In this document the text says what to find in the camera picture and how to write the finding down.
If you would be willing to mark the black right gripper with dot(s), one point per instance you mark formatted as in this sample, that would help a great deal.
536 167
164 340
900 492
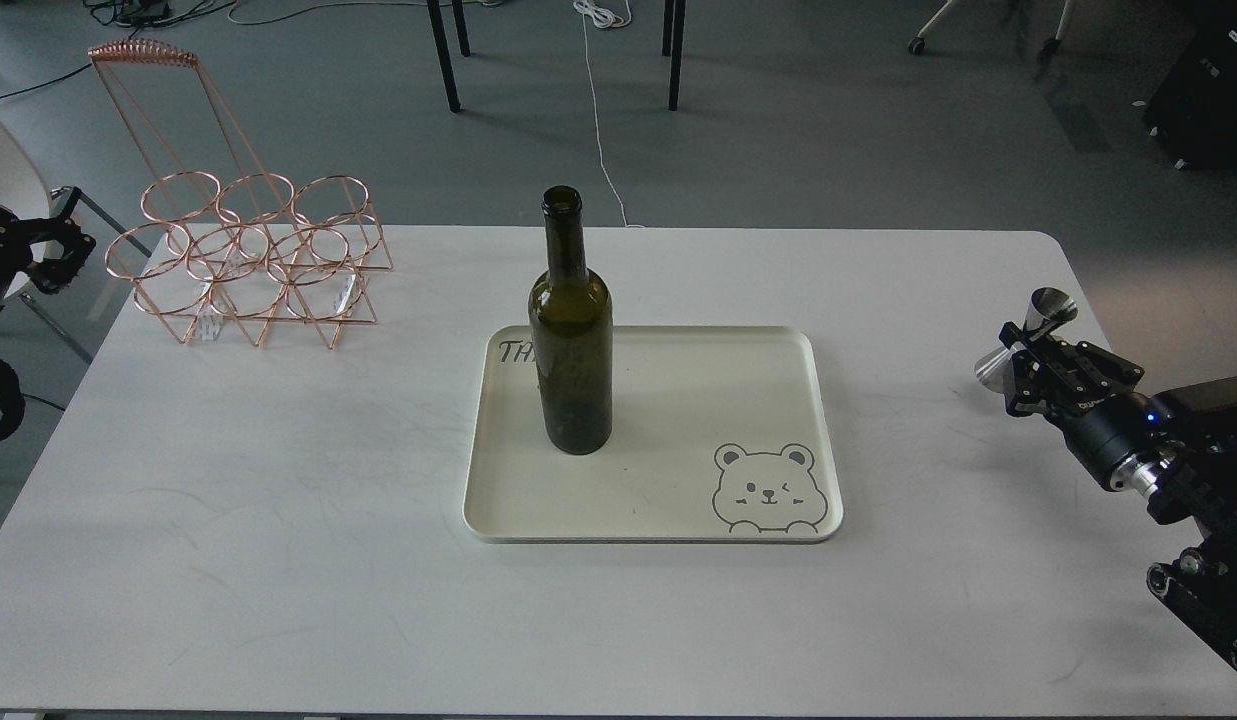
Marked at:
1078 388

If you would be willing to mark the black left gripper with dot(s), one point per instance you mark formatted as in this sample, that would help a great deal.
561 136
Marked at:
52 250

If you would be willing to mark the steel double jigger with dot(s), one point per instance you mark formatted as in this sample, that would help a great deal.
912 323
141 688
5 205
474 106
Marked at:
1048 310

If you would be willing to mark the dark green wine bottle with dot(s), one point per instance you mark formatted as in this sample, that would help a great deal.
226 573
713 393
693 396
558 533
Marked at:
570 312

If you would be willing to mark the black cabinet on floor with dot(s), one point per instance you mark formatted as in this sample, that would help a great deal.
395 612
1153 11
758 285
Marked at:
1193 112

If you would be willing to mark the cream bear serving tray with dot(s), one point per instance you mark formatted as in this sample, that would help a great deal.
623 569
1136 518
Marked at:
719 434

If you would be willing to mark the copper wire bottle rack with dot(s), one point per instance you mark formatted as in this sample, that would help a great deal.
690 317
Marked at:
249 249

